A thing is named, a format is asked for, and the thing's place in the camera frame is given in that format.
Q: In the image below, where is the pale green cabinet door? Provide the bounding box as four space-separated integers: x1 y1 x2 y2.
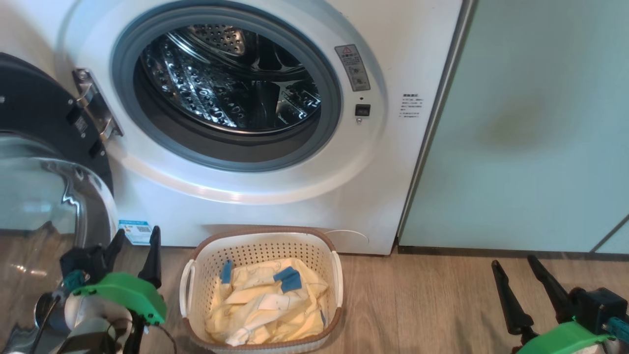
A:
398 0 629 254
592 216 629 255

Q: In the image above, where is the black glass washing machine door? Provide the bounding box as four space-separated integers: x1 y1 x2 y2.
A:
0 52 123 354

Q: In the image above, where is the black cable teal connector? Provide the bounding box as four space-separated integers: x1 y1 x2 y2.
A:
604 317 629 343
29 269 87 354

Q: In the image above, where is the pale yellow garment blue trim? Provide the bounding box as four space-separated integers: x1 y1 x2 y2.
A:
205 258 329 346

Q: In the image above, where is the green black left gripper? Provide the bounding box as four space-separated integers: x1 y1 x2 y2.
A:
73 225 168 354

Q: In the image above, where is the white perforated laundry basket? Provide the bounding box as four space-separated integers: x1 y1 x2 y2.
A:
179 226 343 354

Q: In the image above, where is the thin dark red wire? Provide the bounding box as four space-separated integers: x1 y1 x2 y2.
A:
146 322 177 354

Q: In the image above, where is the grey warning sticker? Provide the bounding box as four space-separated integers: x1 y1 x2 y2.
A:
335 44 372 92

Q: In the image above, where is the white front-load washing machine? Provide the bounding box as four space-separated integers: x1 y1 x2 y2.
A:
0 0 465 256

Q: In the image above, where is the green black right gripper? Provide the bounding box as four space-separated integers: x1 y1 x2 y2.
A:
491 255 614 354

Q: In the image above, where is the blue energy label sticker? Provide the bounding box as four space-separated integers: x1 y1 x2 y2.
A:
118 220 153 245

